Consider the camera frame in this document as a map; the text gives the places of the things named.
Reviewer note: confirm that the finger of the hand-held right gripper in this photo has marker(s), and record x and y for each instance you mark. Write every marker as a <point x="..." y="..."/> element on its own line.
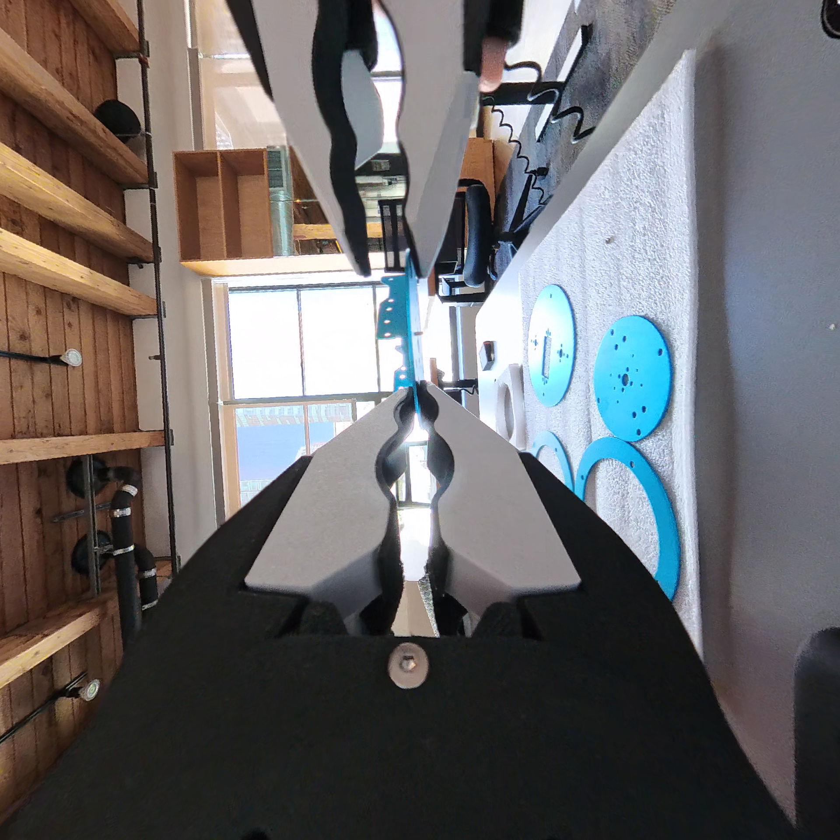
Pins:
<point x="295" y="98"/>
<point x="439" y="131"/>

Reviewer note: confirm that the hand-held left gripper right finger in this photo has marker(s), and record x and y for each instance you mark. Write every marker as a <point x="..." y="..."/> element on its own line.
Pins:
<point x="499" y="525"/>

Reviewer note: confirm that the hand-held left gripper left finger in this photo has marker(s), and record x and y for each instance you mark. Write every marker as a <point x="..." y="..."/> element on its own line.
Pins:
<point x="328" y="525"/>

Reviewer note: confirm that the white foam frame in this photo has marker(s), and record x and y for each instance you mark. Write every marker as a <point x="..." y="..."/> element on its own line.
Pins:
<point x="518" y="436"/>

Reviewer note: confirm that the blue metal U bracket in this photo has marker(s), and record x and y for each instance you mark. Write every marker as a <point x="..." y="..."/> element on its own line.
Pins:
<point x="396" y="308"/>

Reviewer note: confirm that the grey desk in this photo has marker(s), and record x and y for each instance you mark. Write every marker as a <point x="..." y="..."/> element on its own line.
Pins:
<point x="754" y="328"/>

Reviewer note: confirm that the round black desk controller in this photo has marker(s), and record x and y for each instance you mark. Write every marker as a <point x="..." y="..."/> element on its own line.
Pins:
<point x="833" y="13"/>

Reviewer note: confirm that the person's right hand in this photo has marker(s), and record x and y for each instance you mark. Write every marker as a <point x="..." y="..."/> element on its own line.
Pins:
<point x="492" y="65"/>

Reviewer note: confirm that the black office chair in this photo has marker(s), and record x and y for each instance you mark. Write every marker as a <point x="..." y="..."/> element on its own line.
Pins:
<point x="479" y="223"/>

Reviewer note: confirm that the wooden cubby shelf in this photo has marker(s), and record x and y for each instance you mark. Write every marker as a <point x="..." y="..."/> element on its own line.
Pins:
<point x="210" y="203"/>

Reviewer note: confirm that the small black box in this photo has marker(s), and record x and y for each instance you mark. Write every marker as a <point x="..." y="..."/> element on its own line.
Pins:
<point x="488" y="358"/>

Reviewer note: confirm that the black ceiling dome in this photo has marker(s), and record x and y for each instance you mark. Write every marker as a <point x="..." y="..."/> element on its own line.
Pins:
<point x="118" y="118"/>

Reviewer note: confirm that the large window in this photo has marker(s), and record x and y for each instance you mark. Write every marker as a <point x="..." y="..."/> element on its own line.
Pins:
<point x="262" y="341"/>

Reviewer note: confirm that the blue disc with rectangular hole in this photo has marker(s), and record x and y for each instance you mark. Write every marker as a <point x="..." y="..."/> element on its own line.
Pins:
<point x="558" y="308"/>

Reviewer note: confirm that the white foam sheet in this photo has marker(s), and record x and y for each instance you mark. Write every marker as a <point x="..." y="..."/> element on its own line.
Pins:
<point x="656" y="197"/>

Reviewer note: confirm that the ceiling spotlight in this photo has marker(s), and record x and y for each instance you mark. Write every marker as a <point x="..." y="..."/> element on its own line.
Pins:
<point x="88" y="689"/>
<point x="71" y="358"/>

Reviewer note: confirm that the black chair armrest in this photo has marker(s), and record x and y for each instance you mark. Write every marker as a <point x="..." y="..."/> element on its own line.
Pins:
<point x="820" y="722"/>

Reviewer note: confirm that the silver metal duct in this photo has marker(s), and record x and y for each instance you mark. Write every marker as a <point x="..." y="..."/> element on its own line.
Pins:
<point x="281" y="223"/>

